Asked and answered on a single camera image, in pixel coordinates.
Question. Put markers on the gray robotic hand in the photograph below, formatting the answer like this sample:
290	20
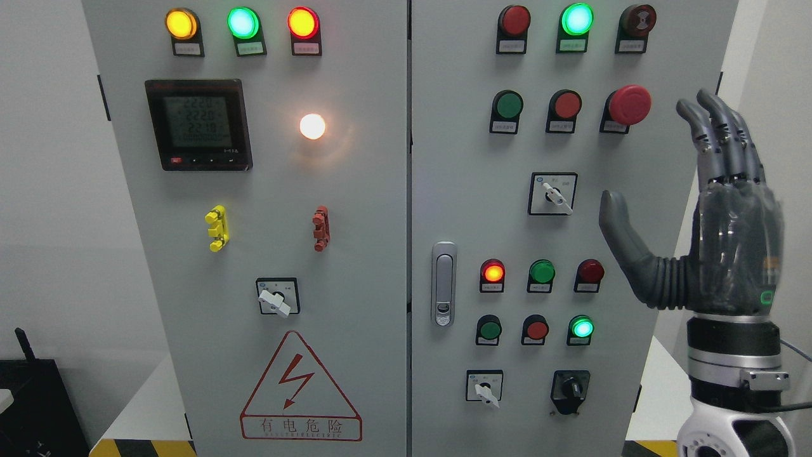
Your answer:
733	267

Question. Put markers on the gray rotary switch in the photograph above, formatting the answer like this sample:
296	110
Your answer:
552	194
485	386

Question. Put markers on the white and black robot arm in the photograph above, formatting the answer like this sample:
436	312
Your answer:
735	369

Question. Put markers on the lit green indicator lower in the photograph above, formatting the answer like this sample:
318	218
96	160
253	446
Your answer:
580	331

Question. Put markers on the red emergency stop button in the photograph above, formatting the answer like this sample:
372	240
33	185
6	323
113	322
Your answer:
626	106

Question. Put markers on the green indicator middle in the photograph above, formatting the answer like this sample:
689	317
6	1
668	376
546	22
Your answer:
541	276

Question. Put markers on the red push button lower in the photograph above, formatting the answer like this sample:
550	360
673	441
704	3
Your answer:
535	330

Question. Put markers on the red push button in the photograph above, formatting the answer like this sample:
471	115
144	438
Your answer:
535	330
563	109

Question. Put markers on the red push button upper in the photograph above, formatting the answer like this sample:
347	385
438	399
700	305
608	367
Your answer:
563	109

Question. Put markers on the lit red indicator middle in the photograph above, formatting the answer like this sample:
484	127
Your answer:
492	276

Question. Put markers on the green push button lower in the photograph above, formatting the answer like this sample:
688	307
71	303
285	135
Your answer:
488	330

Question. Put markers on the green push button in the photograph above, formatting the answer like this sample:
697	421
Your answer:
488	330
505	112

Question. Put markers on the dark red buzzer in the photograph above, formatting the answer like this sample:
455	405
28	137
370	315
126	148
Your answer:
634	27

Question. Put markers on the green push button upper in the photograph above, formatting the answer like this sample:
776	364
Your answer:
505	112

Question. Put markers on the green indicator light top right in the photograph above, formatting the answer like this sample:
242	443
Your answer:
574	25

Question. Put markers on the green indicator light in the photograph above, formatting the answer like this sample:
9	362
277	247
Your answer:
246	29
574	25

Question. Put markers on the dark red indicator top right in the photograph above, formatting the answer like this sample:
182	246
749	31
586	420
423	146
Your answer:
512	30

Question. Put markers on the gray electrical cabinet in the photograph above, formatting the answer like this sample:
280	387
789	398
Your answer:
407	161

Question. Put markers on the red terminal clip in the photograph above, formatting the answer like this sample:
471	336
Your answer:
321	229

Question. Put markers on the white glowing lamp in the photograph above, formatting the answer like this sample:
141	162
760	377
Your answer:
312	126

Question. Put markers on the red electrical hazard sign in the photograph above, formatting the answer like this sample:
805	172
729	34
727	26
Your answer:
296	398

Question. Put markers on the red indicator light top left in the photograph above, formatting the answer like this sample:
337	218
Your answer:
304	26

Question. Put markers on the yellow terminal clip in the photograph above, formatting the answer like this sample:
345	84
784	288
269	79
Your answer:
217	228

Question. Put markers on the green indicator light top left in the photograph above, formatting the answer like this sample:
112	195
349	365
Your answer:
246	29

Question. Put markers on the digital power meter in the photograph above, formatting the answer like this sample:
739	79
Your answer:
200	125

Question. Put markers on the yellow indicator light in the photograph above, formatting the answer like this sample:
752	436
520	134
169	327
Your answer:
184	28

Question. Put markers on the black device with antenna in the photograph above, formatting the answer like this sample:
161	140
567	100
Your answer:
40	419

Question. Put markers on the black key switch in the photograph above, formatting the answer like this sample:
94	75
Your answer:
569	390

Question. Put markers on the silver door latch handle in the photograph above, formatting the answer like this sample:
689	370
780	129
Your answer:
443	273

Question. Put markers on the gray rotary switch left door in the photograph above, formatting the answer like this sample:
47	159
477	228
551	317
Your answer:
278	296

